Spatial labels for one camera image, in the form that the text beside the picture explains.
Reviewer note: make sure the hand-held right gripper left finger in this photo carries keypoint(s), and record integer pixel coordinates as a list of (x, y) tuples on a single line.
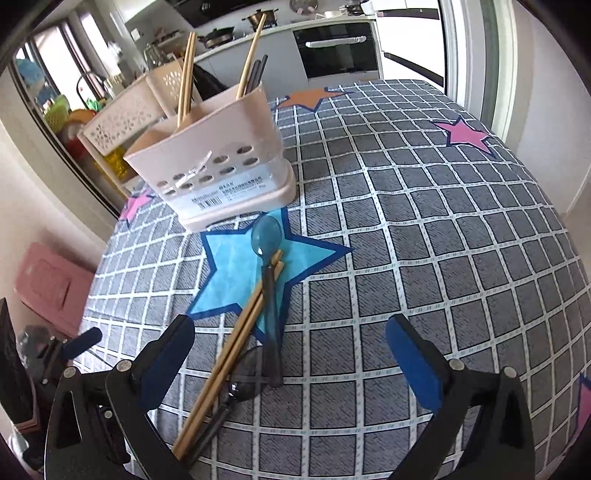
[(166, 364)]

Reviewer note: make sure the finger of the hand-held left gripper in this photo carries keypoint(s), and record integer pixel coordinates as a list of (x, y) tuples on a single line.
[(83, 342), (51, 364)]

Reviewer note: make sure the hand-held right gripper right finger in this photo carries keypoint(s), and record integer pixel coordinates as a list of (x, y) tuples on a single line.
[(413, 364)]

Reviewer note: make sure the beige plastic utensil holder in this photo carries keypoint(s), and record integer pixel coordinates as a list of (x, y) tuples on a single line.
[(217, 138)]

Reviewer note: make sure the patterned bamboo chopstick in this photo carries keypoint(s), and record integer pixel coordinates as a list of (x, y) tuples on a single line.
[(251, 55)]

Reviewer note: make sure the pink plastic stool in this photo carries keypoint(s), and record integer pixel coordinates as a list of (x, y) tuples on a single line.
[(51, 286)]

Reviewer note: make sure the grey checked star tablecloth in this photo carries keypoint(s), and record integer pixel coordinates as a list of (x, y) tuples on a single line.
[(415, 230)]

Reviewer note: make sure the yellow oil bottle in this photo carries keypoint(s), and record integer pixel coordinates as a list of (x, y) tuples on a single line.
[(116, 161)]

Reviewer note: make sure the beige perforated storage cart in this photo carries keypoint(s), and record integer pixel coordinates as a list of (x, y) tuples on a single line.
[(120, 115)]

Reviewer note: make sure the green plastic basket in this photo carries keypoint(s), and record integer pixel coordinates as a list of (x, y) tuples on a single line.
[(57, 110)]

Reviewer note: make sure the black kitchen faucet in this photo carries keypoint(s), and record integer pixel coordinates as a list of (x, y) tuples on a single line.
[(83, 81)]

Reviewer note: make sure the blue hanging cloth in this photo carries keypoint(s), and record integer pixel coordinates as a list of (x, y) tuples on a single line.
[(32, 78)]

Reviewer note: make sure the black bag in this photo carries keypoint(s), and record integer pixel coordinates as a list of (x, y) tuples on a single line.
[(207, 83)]

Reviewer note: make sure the glass kettle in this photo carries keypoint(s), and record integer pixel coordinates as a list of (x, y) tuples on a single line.
[(154, 54)]

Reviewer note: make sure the black built-in oven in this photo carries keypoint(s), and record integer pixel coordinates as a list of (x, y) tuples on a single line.
[(337, 55)]

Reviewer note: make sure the white refrigerator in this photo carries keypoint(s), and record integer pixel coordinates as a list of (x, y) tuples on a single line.
[(406, 41)]

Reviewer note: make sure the grey lower kitchen cabinet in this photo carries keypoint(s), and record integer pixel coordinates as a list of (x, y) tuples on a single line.
[(277, 60)]

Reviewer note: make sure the black wok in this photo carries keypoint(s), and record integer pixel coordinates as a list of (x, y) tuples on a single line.
[(217, 38)]

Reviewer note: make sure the stainless steel pot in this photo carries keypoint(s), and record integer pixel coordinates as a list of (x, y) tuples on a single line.
[(258, 19)]

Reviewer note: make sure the black range hood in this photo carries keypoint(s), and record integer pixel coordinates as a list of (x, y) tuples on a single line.
[(217, 9)]

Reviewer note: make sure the small pot with lid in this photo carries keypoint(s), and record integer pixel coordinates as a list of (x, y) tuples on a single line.
[(353, 7)]

